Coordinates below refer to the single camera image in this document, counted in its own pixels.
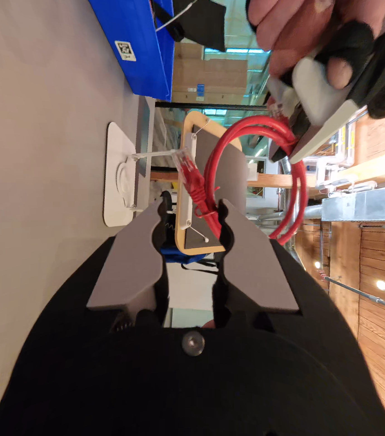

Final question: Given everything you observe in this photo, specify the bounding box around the white board stand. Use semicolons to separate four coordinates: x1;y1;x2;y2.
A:
103;122;210;243

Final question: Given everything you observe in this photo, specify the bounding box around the large cardboard box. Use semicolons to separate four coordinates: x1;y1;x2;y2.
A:
172;42;248;103

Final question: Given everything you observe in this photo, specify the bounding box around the black fabric panel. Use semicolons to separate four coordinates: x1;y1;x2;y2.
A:
172;0;227;52

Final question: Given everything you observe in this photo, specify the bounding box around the blue plastic bin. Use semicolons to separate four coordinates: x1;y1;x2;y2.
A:
88;0;176;102

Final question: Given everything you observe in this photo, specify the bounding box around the black pole with round disc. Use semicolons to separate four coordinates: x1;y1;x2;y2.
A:
155;101;272;111

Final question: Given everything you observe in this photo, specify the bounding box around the blue jacket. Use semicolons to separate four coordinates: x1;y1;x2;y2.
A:
160;247;204;265

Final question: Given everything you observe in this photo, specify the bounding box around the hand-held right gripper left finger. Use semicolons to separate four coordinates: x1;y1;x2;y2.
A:
87;199;166;312

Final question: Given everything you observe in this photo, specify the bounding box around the rectangular metal duct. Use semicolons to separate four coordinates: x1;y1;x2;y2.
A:
321;183;385;223

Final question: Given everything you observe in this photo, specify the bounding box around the red ethernet cable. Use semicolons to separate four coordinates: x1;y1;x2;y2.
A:
175;115;308;246

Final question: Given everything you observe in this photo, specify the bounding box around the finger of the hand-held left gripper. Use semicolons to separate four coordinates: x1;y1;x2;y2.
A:
267;78;312;140
269;99;362;164

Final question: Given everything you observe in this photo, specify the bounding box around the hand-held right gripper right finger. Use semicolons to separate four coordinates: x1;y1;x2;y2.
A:
215;199;299;312

